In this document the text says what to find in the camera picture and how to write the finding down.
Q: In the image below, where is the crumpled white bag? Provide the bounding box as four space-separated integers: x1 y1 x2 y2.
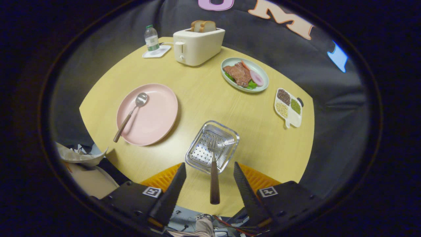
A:
55 142 108 167

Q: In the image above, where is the pink ham slice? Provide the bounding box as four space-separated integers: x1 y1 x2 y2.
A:
250 70 264 87

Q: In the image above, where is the wooden handled metal fork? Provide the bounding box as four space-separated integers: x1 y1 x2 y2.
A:
207 138 227 205

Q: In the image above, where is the tangle of red black cables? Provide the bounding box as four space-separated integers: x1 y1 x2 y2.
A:
214 215 263 236

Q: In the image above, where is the white divided grain dish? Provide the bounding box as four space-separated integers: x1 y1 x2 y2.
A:
274 88 303 129

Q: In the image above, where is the pale green oval plate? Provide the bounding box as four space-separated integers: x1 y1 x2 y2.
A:
221 58 269 93

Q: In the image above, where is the green lettuce leaf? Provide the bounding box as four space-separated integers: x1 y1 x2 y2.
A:
225 72 257 90

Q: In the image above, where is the cream white toaster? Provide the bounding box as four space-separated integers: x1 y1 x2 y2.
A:
173 28 226 66

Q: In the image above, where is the clear plastic water bottle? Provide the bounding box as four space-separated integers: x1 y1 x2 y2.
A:
144 25 160 55

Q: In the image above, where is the white square coaster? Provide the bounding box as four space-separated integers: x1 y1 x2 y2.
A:
142 45 172 59

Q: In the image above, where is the pink round plate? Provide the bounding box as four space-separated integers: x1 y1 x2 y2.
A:
116 83 178 146

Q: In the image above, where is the beige bin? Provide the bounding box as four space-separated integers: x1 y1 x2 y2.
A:
62 160 120 199

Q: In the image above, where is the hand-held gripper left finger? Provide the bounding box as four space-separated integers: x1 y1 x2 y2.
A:
99 162 187 232

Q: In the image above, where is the clear drainer basket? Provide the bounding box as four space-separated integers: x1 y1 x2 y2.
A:
185 120 240 174

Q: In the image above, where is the brown meat steak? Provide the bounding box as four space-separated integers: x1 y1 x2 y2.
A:
223 62 252 88

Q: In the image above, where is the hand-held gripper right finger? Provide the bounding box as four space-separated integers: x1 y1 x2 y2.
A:
234 161 324 231

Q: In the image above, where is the wooden handled metal spoon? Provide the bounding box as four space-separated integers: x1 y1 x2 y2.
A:
113 92 149 143

